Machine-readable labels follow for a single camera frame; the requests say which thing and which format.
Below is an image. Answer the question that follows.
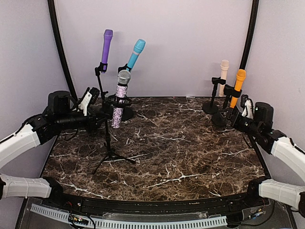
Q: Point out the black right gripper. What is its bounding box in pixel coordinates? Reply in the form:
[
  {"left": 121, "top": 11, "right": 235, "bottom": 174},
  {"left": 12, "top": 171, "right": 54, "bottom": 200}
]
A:
[{"left": 218, "top": 107, "right": 262, "bottom": 137}]

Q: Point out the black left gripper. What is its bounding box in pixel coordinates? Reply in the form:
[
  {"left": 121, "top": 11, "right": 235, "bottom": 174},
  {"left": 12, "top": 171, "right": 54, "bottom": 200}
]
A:
[{"left": 56, "top": 106, "right": 110, "bottom": 134}]

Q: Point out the black tripod shock-mount stand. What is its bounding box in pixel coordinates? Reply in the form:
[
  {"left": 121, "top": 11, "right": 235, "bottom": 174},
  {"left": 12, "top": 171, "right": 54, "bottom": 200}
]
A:
[{"left": 92, "top": 94, "right": 136, "bottom": 175}]

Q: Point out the rhinestone silver-head microphone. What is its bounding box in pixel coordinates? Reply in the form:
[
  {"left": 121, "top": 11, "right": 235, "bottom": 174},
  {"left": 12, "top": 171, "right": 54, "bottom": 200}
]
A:
[{"left": 112, "top": 70, "right": 131, "bottom": 129}]

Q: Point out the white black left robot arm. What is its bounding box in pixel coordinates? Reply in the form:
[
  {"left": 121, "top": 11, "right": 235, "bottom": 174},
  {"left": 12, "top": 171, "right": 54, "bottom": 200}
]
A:
[{"left": 0, "top": 88, "right": 107, "bottom": 208}]

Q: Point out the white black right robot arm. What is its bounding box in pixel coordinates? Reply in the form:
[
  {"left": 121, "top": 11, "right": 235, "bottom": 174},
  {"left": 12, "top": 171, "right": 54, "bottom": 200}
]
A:
[{"left": 226, "top": 102, "right": 305, "bottom": 217}]

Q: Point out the black stand holding orange microphone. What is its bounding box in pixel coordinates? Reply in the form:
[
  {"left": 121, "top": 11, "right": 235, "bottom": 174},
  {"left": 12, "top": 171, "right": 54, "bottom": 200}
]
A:
[{"left": 212, "top": 84, "right": 242, "bottom": 127}]

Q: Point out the black stand holding white microphone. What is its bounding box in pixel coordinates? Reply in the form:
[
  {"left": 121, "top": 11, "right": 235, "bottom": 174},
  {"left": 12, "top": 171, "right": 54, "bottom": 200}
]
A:
[{"left": 202, "top": 77, "right": 226, "bottom": 115}]

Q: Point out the black stand holding blue microphone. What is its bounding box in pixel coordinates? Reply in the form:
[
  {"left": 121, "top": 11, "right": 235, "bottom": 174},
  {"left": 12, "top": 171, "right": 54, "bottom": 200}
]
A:
[{"left": 118, "top": 64, "right": 133, "bottom": 121}]

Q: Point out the orange microphone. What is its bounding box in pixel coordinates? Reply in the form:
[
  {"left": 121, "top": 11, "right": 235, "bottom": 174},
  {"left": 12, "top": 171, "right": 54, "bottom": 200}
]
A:
[{"left": 230, "top": 69, "right": 246, "bottom": 108}]

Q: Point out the black stand holding purple microphone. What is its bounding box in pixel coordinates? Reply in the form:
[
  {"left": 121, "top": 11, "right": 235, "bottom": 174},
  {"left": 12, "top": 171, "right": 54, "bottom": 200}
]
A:
[{"left": 95, "top": 62, "right": 112, "bottom": 115}]

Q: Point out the cream white microphone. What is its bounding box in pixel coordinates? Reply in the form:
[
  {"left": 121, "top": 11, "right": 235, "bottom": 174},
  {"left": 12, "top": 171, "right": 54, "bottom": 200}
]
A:
[{"left": 219, "top": 60, "right": 229, "bottom": 97}]

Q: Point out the purple microphone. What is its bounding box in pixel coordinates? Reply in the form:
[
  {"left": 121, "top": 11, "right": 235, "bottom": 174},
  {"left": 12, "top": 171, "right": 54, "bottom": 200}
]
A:
[{"left": 101, "top": 29, "right": 113, "bottom": 73}]

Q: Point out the light blue microphone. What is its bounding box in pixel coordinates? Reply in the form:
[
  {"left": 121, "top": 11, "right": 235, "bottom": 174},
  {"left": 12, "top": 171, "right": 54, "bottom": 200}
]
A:
[{"left": 127, "top": 39, "right": 146, "bottom": 71}]

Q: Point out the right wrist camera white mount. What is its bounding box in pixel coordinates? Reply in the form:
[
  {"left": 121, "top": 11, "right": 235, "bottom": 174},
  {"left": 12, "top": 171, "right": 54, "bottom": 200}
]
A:
[{"left": 241, "top": 94, "right": 254, "bottom": 119}]

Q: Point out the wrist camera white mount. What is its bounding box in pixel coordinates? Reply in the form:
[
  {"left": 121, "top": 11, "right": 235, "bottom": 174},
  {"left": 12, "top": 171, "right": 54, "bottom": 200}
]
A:
[
  {"left": 78, "top": 87, "right": 100, "bottom": 116},
  {"left": 241, "top": 94, "right": 254, "bottom": 119}
]

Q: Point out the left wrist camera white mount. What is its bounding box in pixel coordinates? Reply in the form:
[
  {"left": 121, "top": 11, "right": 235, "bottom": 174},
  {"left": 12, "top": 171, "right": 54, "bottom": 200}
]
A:
[{"left": 78, "top": 87, "right": 100, "bottom": 116}]

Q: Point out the black left corner frame post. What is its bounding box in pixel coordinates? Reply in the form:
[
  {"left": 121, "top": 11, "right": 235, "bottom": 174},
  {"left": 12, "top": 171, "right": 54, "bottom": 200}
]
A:
[{"left": 47, "top": 0, "right": 78, "bottom": 99}]

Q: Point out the black corner frame post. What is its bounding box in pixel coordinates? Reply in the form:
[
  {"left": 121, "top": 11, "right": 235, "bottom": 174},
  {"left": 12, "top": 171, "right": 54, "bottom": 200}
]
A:
[
  {"left": 239, "top": 0, "right": 259, "bottom": 70},
  {"left": 47, "top": 0, "right": 78, "bottom": 99}
]

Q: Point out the black front table rail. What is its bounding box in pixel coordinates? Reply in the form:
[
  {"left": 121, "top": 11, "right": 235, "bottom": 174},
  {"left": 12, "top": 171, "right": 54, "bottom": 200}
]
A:
[{"left": 42, "top": 193, "right": 271, "bottom": 215}]

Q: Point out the white slotted cable duct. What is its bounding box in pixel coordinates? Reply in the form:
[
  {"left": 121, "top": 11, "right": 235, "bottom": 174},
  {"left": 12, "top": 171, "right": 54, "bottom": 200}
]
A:
[{"left": 30, "top": 204, "right": 228, "bottom": 229}]

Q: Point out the black right corner frame post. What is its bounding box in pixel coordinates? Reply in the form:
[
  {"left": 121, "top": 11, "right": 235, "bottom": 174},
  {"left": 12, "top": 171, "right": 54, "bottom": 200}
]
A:
[{"left": 239, "top": 0, "right": 259, "bottom": 70}]

